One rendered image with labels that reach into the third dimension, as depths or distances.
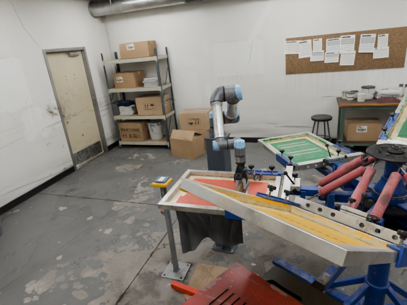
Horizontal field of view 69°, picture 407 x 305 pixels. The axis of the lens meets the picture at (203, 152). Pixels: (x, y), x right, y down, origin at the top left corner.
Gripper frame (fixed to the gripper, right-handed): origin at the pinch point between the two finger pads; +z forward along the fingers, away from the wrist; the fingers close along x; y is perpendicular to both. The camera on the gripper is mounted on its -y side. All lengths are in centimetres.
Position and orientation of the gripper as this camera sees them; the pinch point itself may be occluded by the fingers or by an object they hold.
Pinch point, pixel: (241, 188)
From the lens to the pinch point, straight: 213.8
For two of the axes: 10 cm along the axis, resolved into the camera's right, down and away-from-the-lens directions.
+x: -9.4, -0.3, 3.3
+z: 0.9, 9.4, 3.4
